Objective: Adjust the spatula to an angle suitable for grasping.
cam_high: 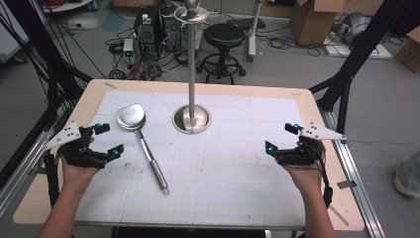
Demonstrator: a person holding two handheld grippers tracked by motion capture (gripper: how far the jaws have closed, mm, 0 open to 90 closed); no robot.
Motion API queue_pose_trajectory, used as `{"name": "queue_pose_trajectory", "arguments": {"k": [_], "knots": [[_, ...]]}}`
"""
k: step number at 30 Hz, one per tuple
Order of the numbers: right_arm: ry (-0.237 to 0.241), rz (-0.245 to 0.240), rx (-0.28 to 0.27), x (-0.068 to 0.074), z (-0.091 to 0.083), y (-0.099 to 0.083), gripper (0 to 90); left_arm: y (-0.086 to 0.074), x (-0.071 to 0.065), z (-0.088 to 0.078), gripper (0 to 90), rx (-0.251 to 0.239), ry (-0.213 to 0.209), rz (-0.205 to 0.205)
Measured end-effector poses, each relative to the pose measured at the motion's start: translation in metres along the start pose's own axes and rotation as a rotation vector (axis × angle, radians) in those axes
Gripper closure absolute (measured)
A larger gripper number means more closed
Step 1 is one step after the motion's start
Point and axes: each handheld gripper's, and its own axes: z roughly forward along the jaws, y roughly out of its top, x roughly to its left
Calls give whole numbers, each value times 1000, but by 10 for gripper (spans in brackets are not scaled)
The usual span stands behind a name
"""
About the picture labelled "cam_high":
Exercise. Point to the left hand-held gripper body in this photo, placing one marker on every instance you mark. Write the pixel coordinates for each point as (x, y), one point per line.
(74, 153)

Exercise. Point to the black computer tower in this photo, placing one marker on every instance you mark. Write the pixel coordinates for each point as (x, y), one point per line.
(148, 28)

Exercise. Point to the grey rounded appliance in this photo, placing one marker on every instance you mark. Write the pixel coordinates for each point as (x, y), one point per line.
(355, 28)

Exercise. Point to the black round stool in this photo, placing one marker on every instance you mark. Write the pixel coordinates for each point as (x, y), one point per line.
(224, 38)

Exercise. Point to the person's right hand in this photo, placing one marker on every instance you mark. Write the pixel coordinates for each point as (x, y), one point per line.
(308, 178)

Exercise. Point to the black metal frame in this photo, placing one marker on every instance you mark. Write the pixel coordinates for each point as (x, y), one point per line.
(360, 53)
(39, 59)

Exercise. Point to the white stand pole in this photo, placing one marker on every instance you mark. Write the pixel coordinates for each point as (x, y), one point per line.
(253, 29)

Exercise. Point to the small cardboard box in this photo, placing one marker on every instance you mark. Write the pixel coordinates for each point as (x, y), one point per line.
(409, 51)

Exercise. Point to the grey tape piece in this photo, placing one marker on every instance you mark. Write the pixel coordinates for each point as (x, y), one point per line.
(346, 184)

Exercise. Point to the metal utensil stand with hooks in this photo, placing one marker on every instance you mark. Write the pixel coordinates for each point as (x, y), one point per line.
(191, 72)

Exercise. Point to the small grey power box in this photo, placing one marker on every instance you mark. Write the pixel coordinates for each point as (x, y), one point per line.
(128, 47)

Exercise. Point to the metal spatula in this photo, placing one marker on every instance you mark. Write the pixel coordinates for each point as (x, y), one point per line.
(131, 116)

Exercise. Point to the aluminium rail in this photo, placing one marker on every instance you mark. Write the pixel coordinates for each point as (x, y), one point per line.
(23, 165)
(358, 185)

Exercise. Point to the white flat board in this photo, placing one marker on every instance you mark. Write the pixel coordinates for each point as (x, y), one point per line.
(366, 51)

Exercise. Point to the person's left hand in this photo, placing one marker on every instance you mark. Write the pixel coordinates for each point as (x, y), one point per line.
(76, 178)

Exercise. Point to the large cardboard box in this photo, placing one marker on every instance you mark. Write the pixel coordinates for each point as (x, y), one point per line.
(313, 21)

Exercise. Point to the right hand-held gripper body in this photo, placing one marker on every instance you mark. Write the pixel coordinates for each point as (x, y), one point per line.
(305, 153)

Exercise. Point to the white grid mat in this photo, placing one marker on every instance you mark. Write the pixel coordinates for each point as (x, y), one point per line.
(214, 185)

